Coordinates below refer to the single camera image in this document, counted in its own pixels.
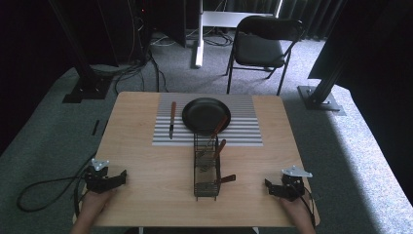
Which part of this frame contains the black wire cutlery rack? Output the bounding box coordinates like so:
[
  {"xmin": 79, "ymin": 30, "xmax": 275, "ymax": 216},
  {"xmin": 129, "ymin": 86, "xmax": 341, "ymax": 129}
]
[{"xmin": 193, "ymin": 132, "xmax": 223, "ymax": 202}]

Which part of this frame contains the person's right hand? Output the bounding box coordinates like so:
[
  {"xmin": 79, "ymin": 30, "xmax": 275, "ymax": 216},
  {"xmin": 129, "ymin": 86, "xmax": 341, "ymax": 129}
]
[{"xmin": 279, "ymin": 193, "xmax": 314, "ymax": 226}]

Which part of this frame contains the bundle of floor cables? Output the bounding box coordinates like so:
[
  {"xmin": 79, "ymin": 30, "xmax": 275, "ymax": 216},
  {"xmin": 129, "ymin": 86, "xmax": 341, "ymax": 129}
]
[{"xmin": 91, "ymin": 30, "xmax": 236, "ymax": 96}]

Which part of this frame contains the black folding chair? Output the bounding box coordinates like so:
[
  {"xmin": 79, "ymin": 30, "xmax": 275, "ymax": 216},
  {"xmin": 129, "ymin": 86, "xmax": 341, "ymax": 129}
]
[{"xmin": 225, "ymin": 15, "xmax": 307, "ymax": 97}]

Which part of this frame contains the person's left hand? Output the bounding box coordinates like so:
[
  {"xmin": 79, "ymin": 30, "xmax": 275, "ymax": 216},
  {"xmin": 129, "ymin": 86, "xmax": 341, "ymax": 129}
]
[{"xmin": 80, "ymin": 189, "xmax": 117, "ymax": 219}]

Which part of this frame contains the white desk frame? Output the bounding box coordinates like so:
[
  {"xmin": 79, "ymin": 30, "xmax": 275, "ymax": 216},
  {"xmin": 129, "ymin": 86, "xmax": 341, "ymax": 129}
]
[{"xmin": 194, "ymin": 0, "xmax": 284, "ymax": 69}]

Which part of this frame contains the black metal stand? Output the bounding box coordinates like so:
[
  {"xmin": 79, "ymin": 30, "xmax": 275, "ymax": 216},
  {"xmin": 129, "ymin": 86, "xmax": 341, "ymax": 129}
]
[
  {"xmin": 48, "ymin": 0, "xmax": 114, "ymax": 105},
  {"xmin": 296, "ymin": 48, "xmax": 348, "ymax": 117}
]

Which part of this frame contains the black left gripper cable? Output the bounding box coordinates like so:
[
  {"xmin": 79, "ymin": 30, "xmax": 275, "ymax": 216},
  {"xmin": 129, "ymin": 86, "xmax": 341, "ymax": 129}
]
[{"xmin": 16, "ymin": 150, "xmax": 99, "ymax": 218}]

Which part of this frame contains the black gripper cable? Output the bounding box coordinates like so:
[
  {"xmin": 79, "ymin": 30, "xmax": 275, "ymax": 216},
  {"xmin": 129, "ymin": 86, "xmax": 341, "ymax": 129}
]
[
  {"xmin": 300, "ymin": 186, "xmax": 318, "ymax": 229},
  {"xmin": 16, "ymin": 150, "xmax": 99, "ymax": 218}
]

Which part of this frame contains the long wooden-handled utensil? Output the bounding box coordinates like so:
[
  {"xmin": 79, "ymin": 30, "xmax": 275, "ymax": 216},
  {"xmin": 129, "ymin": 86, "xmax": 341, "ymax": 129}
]
[{"xmin": 209, "ymin": 115, "xmax": 229, "ymax": 141}]

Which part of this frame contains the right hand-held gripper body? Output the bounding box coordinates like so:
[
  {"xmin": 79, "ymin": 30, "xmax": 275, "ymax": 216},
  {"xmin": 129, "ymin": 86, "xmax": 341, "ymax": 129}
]
[{"xmin": 280, "ymin": 165, "xmax": 314, "ymax": 203}]

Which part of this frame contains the wooden-handled utensil lying flat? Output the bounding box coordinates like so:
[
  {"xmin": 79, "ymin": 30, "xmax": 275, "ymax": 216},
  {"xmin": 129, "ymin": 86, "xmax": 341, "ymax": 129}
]
[{"xmin": 215, "ymin": 174, "xmax": 238, "ymax": 185}]

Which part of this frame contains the wooden-handled table knife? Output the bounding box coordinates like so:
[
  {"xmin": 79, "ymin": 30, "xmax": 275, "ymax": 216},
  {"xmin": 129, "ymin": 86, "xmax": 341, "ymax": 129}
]
[{"xmin": 168, "ymin": 100, "xmax": 177, "ymax": 140}]

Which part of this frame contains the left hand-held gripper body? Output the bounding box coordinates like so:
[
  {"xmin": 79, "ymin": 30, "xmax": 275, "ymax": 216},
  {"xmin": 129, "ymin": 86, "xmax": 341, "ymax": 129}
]
[{"xmin": 84, "ymin": 158, "xmax": 115, "ymax": 195}]

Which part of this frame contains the black round plate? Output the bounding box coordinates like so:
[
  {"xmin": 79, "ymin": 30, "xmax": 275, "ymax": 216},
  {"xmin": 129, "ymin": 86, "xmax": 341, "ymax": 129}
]
[{"xmin": 181, "ymin": 97, "xmax": 233, "ymax": 137}]

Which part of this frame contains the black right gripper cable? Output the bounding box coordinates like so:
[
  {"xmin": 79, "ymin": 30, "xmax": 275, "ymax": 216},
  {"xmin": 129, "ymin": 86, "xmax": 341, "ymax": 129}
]
[{"xmin": 300, "ymin": 186, "xmax": 318, "ymax": 229}]

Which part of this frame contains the short wooden-handled utensil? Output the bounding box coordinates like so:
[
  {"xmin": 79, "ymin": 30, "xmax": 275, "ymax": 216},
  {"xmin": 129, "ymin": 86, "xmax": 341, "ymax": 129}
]
[{"xmin": 212, "ymin": 138, "xmax": 228, "ymax": 161}]

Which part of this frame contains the grey striped placemat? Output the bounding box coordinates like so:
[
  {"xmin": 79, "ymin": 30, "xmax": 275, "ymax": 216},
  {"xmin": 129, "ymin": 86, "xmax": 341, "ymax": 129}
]
[{"xmin": 151, "ymin": 93, "xmax": 264, "ymax": 147}]

